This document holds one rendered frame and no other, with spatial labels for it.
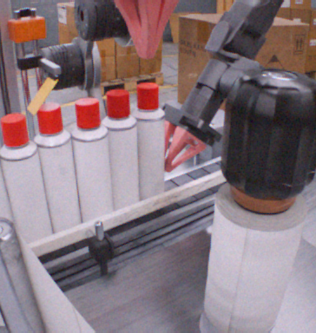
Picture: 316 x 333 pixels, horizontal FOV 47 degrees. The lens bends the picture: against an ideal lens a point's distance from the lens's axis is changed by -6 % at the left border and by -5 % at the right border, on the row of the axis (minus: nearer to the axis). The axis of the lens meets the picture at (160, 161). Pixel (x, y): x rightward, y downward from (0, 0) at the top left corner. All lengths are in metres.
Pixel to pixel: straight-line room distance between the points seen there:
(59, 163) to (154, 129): 0.15
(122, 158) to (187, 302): 0.22
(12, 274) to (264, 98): 0.24
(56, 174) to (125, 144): 0.11
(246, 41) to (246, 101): 0.38
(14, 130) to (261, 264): 0.32
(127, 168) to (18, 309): 0.29
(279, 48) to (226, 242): 0.80
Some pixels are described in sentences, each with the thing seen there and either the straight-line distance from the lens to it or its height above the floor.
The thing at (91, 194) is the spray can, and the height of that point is 0.95.
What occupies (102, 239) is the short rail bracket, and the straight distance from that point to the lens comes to 0.52.
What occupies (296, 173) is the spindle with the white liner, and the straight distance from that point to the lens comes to 0.29.
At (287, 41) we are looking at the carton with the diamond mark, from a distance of 1.10.
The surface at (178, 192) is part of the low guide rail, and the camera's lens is 0.62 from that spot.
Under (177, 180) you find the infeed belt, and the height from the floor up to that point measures 0.88.
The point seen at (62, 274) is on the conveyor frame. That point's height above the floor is 0.85.
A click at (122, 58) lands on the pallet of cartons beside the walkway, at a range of 3.98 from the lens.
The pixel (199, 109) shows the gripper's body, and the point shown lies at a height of 1.03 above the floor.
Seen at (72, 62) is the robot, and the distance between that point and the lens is 1.49.
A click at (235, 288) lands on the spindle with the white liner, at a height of 0.99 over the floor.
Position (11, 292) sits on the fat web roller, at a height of 1.01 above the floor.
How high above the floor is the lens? 1.25
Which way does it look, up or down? 29 degrees down
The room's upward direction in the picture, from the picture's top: straight up
